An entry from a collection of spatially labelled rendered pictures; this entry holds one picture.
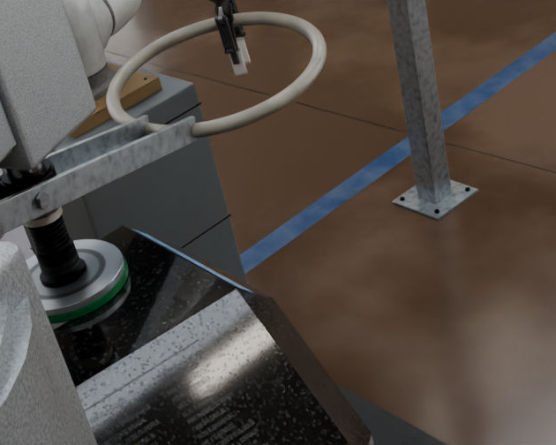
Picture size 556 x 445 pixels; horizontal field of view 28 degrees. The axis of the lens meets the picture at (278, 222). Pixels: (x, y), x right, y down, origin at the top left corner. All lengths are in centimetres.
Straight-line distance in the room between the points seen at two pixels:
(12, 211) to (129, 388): 33
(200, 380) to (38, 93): 52
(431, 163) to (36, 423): 289
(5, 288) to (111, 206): 200
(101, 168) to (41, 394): 126
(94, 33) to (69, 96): 98
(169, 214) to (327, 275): 70
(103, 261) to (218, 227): 103
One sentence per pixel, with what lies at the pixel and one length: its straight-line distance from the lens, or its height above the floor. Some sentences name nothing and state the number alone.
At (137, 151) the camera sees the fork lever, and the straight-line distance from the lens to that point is 204.
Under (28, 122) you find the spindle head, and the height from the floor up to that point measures 124.
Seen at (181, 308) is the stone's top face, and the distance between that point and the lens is 184.
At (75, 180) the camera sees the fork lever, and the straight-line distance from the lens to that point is 189.
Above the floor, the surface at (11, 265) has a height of 155.
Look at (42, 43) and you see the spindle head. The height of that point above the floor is 133.
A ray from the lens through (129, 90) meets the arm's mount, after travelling 277.
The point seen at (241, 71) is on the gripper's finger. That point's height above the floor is 87.
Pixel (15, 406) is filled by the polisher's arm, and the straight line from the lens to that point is 68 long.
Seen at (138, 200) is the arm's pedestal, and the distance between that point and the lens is 277.
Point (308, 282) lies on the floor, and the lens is 336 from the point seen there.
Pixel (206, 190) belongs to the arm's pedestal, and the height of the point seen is 51.
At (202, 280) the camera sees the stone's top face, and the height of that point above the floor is 87.
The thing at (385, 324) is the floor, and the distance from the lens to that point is 313.
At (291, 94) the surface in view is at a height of 96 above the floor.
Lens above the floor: 191
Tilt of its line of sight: 31 degrees down
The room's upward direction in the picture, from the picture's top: 13 degrees counter-clockwise
